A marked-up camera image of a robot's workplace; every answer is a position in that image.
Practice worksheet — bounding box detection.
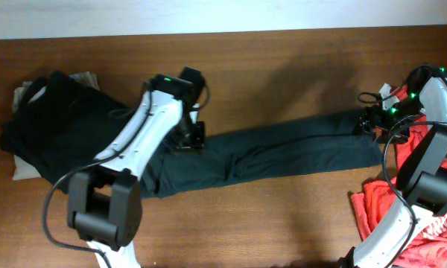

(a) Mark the red printed t-shirt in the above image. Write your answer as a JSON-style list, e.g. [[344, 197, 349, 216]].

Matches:
[[340, 80, 447, 267]]

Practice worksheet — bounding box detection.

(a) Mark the black Nike t-shirt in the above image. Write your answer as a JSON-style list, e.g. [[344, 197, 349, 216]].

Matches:
[[139, 108, 384, 200]]

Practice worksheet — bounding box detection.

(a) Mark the folded beige garment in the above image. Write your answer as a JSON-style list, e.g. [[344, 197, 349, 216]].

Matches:
[[11, 71, 100, 180]]

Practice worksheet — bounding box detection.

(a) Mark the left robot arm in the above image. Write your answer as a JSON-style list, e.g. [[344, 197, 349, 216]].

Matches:
[[67, 67, 206, 267]]

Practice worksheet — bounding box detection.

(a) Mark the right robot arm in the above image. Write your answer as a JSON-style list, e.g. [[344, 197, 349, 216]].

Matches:
[[337, 64, 447, 267]]

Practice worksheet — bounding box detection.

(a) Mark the folded black garment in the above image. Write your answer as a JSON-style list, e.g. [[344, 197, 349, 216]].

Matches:
[[0, 71, 133, 184]]

